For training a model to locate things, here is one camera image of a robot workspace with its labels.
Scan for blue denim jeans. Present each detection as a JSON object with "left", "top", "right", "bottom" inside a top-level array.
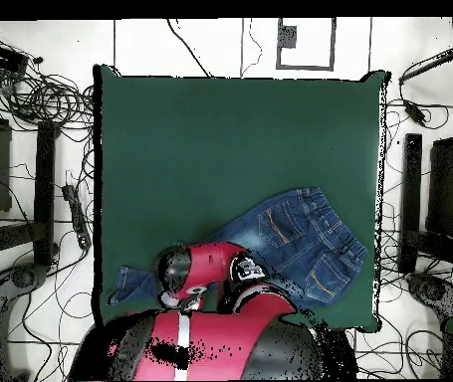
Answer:
[{"left": 108, "top": 186, "right": 368, "bottom": 310}]

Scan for dark green table cloth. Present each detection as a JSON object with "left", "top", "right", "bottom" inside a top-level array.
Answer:
[{"left": 92, "top": 64, "right": 390, "bottom": 335}]

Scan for black power strip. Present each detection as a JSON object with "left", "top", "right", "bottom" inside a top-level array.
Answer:
[{"left": 61, "top": 183, "right": 93, "bottom": 251}]

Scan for black stand bar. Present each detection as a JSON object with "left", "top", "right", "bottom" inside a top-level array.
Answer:
[
  {"left": 398, "top": 132, "right": 423, "bottom": 275},
  {"left": 33, "top": 119, "right": 59, "bottom": 267}
]

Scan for dark grey square plate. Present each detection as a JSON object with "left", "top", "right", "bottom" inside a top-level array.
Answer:
[{"left": 277, "top": 24, "right": 298, "bottom": 50}]

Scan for black power adapter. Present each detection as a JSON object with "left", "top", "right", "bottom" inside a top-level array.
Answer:
[{"left": 402, "top": 98, "right": 427, "bottom": 125}]

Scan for black electronics box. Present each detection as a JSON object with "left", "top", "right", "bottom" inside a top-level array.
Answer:
[{"left": 0, "top": 41, "right": 30, "bottom": 75}]

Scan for long black cable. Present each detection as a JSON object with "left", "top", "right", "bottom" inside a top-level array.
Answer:
[{"left": 165, "top": 18, "right": 213, "bottom": 79}]

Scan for grey square floor frame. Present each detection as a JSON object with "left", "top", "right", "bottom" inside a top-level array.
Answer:
[{"left": 276, "top": 17, "right": 338, "bottom": 72}]

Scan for tangled black cable bundle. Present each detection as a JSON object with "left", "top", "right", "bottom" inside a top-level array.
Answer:
[
  {"left": 0, "top": 59, "right": 96, "bottom": 132},
  {"left": 354, "top": 328, "right": 444, "bottom": 379}
]

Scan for black rod with cable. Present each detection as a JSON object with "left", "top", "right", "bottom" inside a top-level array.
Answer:
[{"left": 397, "top": 45, "right": 453, "bottom": 87}]

